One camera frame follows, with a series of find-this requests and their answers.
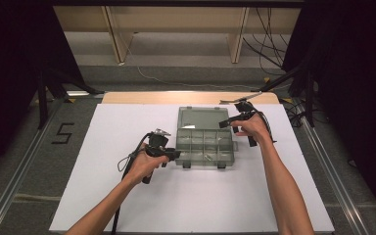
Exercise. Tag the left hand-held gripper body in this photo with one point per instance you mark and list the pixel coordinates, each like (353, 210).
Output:
(158, 143)

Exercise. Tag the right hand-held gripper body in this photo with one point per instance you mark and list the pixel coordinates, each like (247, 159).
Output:
(245, 107)

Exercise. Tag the grey transparent compartment box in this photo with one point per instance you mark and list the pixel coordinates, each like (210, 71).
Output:
(205, 143)

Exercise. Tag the person's right hand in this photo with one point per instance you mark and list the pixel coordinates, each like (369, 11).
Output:
(254, 127)

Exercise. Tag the person's left hand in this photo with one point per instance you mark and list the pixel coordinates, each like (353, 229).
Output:
(143, 168)

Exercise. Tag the wooden table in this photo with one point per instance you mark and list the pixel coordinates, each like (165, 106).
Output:
(163, 98)

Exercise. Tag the white table mat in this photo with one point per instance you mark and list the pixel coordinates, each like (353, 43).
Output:
(192, 202)

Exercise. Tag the black metal stand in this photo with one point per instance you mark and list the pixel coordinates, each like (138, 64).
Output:
(309, 101)
(42, 104)

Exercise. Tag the white floor strip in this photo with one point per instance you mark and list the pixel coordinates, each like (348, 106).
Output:
(77, 93)

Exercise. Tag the beige wooden shelf unit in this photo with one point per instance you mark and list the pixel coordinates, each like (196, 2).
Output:
(176, 18)

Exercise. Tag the black curtain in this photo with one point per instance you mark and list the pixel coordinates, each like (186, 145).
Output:
(355, 81)
(9, 65)

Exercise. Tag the aluminium floor rail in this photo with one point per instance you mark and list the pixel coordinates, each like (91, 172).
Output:
(336, 182)
(16, 182)

